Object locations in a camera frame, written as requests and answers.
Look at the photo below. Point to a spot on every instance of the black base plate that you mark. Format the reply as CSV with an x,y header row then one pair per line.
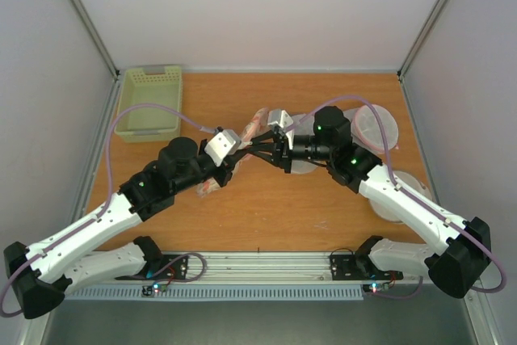
x,y
162,269
343,267

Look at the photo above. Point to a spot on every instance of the grey slotted cable duct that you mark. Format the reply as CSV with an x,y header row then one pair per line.
x,y
221,292

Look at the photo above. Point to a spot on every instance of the green plastic basket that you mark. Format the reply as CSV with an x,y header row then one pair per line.
x,y
148,89

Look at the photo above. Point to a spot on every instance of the small circuit board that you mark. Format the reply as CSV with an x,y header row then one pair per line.
x,y
376,287
155,289

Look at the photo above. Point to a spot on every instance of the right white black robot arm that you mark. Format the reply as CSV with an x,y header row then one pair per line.
x,y
454,252

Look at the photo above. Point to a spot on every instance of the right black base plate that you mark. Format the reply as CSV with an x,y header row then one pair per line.
x,y
343,267

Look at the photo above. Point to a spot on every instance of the pink trimmed mesh laundry bag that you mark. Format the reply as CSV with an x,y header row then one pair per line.
x,y
366,131

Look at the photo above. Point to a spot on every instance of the right small circuit board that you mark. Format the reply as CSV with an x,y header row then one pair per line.
x,y
376,287

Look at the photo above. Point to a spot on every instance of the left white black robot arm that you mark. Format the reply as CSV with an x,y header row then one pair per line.
x,y
36,272

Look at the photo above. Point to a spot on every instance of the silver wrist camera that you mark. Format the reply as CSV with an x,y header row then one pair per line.
x,y
223,144
280,119

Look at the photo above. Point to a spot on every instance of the left small circuit board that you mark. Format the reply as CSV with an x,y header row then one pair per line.
x,y
155,289

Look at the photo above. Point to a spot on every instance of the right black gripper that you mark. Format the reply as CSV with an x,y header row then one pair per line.
x,y
283,151

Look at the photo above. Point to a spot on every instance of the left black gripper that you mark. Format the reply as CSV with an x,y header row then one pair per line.
x,y
229,164

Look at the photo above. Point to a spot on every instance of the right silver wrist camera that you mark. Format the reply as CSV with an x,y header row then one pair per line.
x,y
280,119

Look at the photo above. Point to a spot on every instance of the grey trimmed mesh laundry bag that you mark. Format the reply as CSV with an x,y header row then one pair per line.
x,y
303,129

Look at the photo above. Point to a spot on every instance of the aluminium front rail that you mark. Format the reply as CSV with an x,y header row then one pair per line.
x,y
129,260

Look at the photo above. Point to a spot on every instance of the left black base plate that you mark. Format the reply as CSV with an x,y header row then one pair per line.
x,y
162,269

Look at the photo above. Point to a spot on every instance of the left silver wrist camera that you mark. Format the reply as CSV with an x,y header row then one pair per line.
x,y
223,144

